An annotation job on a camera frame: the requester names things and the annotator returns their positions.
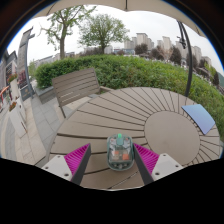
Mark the transparent green computer mouse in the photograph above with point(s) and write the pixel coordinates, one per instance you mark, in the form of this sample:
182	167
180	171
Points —
120	153

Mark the thin-crowned tree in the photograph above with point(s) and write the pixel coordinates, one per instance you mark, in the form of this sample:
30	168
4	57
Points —
62	40

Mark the distant high-rise buildings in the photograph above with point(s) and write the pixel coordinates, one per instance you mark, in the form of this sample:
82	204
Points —
141	40

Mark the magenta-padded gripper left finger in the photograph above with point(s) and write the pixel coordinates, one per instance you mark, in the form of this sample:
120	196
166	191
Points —
77	158

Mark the blue rectangular mouse pad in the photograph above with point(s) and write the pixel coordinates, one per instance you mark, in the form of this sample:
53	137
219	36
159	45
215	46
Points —
200	116

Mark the green hedge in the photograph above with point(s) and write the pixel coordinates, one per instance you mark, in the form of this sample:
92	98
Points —
133	71

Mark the brown slatted chair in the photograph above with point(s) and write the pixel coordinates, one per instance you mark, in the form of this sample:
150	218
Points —
76	85

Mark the beige patio umbrella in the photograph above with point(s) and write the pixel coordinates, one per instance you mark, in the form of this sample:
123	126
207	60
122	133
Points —
150	6

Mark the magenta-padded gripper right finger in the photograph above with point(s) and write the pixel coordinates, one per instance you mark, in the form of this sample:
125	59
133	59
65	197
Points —
146	158

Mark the grey sign pillar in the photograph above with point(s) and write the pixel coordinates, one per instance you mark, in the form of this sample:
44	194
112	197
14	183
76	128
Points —
23	60

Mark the dense round-crowned tree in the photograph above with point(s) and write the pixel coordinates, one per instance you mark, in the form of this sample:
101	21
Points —
101	30

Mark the white planter box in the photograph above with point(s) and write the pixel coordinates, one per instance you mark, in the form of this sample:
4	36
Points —
17	121

